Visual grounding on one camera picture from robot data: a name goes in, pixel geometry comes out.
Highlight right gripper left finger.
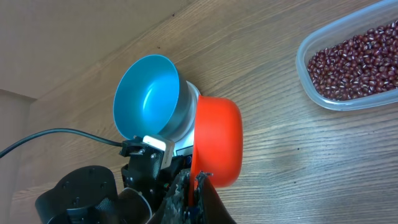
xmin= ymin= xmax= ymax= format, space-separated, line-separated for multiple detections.
xmin=147 ymin=169 xmax=190 ymax=224

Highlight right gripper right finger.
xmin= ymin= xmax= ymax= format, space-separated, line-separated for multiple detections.
xmin=194 ymin=172 xmax=236 ymax=224

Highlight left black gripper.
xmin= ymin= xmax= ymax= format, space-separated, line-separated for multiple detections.
xmin=120 ymin=145 xmax=190 ymax=212

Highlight orange measuring scoop blue handle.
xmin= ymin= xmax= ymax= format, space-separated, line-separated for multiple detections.
xmin=188 ymin=95 xmax=243 ymax=206

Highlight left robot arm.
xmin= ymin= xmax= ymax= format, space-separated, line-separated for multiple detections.
xmin=35 ymin=144 xmax=191 ymax=223

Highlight white kitchen scale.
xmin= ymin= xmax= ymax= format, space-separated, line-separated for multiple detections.
xmin=173 ymin=82 xmax=200 ymax=156

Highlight blue bowl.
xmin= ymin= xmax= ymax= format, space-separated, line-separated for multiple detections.
xmin=113 ymin=54 xmax=190 ymax=139

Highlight clear plastic container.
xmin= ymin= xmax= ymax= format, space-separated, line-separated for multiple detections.
xmin=295 ymin=1 xmax=397 ymax=111

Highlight red beans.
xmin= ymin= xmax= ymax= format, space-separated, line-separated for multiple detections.
xmin=307 ymin=21 xmax=397 ymax=101

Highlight left black cable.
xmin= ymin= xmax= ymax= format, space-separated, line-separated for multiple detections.
xmin=0 ymin=128 xmax=124 ymax=159

